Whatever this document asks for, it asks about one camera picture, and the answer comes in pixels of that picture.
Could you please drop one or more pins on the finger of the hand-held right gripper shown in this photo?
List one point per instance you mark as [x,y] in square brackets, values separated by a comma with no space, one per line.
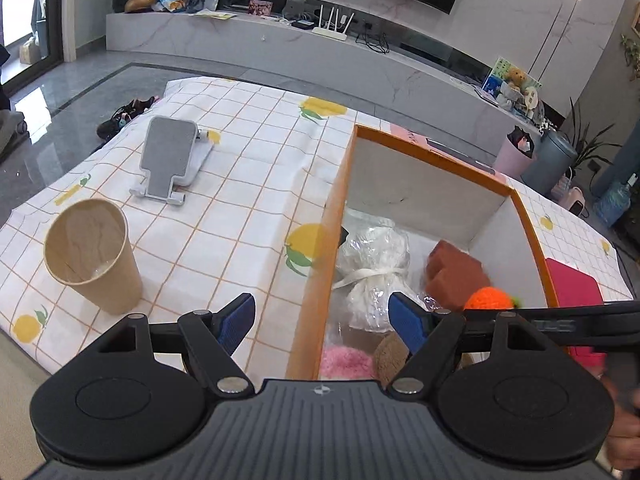
[550,327]

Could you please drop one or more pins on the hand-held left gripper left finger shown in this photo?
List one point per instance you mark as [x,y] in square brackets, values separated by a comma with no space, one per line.
[235,322]

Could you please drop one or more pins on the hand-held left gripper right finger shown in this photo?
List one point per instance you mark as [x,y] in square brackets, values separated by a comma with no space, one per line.
[407,322]

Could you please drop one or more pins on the brown plush knit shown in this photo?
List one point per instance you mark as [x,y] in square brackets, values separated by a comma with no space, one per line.
[390,360]

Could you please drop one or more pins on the brown sponge block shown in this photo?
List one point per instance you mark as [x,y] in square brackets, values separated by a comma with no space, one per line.
[450,270]

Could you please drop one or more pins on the orange crochet toy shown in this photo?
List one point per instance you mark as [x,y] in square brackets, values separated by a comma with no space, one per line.
[487,299]

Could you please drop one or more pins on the pink white knit cloth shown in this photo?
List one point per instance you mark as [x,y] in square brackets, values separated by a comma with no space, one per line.
[345,362]

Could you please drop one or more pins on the white bagged cloth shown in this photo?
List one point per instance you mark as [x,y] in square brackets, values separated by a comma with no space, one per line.
[375,255]

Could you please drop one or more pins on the orange cardboard box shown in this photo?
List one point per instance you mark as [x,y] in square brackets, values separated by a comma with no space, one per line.
[310,310]

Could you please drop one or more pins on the red box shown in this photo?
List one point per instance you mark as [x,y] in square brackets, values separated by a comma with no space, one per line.
[575,285]

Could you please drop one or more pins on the blue water bottle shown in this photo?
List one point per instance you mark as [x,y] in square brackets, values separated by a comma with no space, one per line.
[615,202]

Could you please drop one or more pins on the small pink appliance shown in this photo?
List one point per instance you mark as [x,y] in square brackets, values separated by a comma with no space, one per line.
[570,197]

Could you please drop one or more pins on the beige paper cup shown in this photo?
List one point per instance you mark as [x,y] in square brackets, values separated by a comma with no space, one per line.
[105,280]

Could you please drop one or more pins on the lemon print checked tablecloth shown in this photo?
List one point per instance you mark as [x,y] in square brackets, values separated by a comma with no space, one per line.
[240,170]

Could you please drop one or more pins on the grey trash can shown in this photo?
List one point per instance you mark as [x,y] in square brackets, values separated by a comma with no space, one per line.
[550,160]

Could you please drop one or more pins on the pink waste bin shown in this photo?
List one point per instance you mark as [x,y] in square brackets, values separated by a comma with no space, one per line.
[510,160]

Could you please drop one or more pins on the grey phone stand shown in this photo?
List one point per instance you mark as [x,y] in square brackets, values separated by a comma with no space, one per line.
[167,155]

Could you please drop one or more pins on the long leaf potted plant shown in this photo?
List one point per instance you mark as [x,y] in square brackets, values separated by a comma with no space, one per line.
[587,145]

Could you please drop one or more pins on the black shoes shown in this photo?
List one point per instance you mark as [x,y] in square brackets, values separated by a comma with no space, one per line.
[115,122]

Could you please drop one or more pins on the flat book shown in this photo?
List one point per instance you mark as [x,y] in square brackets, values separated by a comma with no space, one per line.
[485,96]

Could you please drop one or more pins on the teddy bear in white wrap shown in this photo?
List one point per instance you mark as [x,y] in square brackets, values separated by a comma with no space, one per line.
[514,85]

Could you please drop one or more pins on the green picture board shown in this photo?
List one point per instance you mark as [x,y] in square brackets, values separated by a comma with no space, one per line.
[500,67]

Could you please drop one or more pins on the marble television cabinet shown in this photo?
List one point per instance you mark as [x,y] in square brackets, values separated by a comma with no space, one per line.
[300,55]

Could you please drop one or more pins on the hanging vine plant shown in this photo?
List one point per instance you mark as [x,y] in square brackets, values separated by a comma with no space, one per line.
[631,55]

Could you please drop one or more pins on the grey stroller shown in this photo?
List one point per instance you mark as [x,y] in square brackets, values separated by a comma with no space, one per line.
[10,125]

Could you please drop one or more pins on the white router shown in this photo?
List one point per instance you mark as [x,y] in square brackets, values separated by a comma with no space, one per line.
[330,30]

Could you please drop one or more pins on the small black box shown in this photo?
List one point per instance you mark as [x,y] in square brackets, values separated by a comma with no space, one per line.
[302,24]

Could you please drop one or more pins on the yellow green papers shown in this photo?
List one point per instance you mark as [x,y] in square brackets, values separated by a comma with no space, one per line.
[212,14]

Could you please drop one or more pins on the pink photo card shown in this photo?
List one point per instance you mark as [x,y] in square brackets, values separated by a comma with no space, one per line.
[260,7]

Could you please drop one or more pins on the blue snack packets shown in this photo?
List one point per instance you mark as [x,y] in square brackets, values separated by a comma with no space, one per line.
[170,2]

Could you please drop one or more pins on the brown round ornament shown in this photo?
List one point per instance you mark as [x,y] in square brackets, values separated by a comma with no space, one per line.
[142,1]

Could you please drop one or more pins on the sliding glass door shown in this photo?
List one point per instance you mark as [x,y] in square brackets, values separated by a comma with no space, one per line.
[52,10]

